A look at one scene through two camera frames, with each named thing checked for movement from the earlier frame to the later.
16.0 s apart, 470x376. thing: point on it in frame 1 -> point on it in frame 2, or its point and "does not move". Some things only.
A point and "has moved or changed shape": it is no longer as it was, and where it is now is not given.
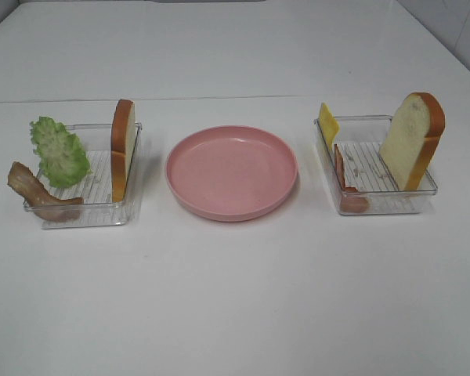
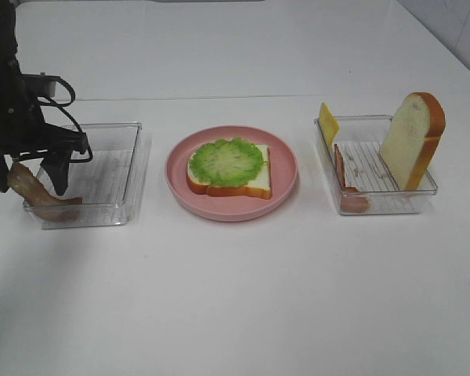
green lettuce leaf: (63, 160) has moved or changed shape
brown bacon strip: (43, 204) does not move
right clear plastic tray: (361, 180) does not move
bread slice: (410, 142) does not move
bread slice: (123, 137) -> (260, 186)
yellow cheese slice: (328, 125) does not move
